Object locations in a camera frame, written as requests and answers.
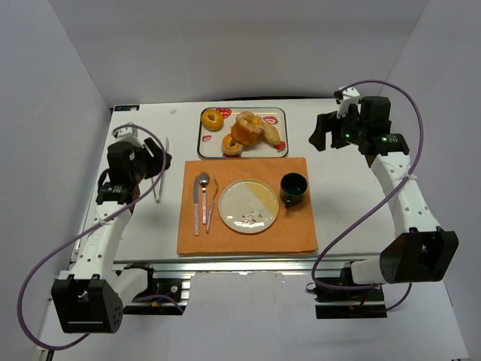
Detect strawberry pattern white tray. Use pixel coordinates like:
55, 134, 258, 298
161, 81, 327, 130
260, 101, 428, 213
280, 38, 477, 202
197, 107, 289, 159

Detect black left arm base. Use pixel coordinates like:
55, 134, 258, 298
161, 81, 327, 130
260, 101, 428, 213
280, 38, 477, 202
123, 268, 190, 316

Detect metal tongs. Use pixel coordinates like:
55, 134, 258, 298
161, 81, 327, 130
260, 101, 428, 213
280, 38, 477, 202
151, 137, 171, 204

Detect pink handled spoon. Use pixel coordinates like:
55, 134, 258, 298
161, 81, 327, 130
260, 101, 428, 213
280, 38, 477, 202
198, 171, 210, 225

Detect orange round bun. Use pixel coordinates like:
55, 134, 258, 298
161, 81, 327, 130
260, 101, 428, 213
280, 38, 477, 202
231, 123, 259, 146

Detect dark green mug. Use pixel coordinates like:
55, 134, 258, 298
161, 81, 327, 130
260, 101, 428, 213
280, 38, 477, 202
280, 173, 308, 208

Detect sugared twisted pastry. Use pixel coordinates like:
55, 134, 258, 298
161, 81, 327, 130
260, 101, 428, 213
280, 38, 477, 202
236, 111, 281, 146

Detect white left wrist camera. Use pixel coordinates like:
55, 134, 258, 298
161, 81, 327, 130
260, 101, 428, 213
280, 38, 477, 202
112, 126, 142, 147

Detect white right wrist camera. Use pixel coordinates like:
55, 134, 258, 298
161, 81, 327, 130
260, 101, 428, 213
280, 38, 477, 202
334, 86, 361, 119

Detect beige ceramic plate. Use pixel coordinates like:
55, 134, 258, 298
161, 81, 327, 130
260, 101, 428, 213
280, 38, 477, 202
218, 178, 280, 235

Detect black table label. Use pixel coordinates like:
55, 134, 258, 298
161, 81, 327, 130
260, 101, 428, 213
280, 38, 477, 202
113, 105, 140, 112

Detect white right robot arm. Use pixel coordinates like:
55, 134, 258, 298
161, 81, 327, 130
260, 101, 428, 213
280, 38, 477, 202
309, 96, 459, 290

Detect orange cloth placemat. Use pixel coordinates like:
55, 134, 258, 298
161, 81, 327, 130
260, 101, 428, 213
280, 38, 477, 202
177, 157, 318, 256

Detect glazed donut bread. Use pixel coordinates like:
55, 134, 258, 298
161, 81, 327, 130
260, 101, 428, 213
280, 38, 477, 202
201, 109, 224, 132

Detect pink handled knife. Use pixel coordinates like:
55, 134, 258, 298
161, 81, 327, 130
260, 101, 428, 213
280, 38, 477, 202
192, 176, 199, 236

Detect pink handled fork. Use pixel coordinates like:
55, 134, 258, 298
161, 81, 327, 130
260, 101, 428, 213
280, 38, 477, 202
206, 178, 219, 234

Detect aluminium table frame rail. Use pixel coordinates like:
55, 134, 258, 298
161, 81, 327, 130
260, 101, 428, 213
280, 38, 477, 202
69, 255, 388, 313

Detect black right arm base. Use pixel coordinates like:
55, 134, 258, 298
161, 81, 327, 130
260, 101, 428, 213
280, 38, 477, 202
305, 282, 387, 320

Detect small donut bread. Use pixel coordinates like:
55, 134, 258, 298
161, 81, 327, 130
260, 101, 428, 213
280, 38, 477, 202
222, 134, 244, 156

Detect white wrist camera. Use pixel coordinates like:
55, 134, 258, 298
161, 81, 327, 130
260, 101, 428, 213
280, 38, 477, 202
112, 126, 142, 147
334, 86, 361, 119

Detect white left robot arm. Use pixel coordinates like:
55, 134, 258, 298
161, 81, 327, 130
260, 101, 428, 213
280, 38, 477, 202
51, 137, 171, 334

